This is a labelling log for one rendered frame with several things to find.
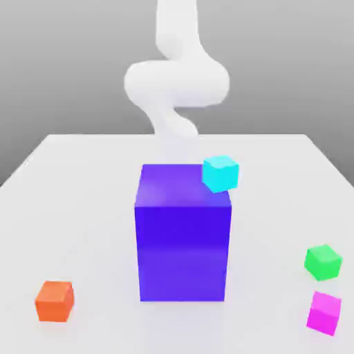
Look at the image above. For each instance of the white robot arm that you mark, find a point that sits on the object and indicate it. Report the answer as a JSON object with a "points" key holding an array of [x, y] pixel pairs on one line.
{"points": [[177, 83]]}

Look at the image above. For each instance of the small cyan cube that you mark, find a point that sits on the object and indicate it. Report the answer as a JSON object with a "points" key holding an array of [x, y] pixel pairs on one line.
{"points": [[220, 174]]}

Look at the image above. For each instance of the small green cube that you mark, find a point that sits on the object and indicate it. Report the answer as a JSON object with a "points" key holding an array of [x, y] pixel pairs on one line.
{"points": [[323, 262]]}

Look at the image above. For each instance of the small orange cube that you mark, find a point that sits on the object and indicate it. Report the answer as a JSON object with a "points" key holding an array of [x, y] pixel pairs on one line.
{"points": [[54, 302]]}

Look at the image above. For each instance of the small magenta cube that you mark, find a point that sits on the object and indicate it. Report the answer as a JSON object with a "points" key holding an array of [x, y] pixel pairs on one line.
{"points": [[324, 314]]}

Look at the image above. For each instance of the large purple box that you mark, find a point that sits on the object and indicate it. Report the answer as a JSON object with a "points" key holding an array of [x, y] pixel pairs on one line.
{"points": [[182, 243]]}

